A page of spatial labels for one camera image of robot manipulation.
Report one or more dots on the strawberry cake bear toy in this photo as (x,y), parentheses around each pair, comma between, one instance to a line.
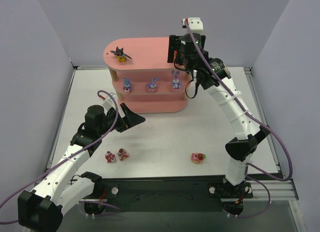
(122,154)

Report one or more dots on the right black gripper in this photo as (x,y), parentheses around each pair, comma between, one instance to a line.
(172,48)

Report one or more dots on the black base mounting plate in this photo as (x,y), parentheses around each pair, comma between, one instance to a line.
(168,194)

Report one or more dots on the pink three-tier shelf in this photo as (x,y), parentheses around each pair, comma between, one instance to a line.
(149,60)

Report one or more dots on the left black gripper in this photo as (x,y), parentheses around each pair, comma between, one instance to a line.
(122,120)

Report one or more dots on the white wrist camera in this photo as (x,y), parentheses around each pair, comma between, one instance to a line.
(195,24)
(108,100)

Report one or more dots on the pink bear strawberry donut toy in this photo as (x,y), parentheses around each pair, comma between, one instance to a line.
(197,158)

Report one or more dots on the blue bunny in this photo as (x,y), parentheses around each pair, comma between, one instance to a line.
(175,83)

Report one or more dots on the purple bunny donut toy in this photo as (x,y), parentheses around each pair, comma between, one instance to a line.
(151,87)

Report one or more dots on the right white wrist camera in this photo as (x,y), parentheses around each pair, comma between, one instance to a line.
(195,24)

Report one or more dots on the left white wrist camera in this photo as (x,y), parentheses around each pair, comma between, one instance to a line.
(108,100)

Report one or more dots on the red white cake toy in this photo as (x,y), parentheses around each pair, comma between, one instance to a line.
(110,157)

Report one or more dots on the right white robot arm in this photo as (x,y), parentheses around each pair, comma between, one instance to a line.
(186,53)

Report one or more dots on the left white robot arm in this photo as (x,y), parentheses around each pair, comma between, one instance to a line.
(43,208)

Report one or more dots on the small purple bunny toy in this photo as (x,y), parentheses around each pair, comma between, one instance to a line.
(127,85)

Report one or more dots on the black bat creature toy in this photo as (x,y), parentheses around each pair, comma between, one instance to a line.
(120,55)

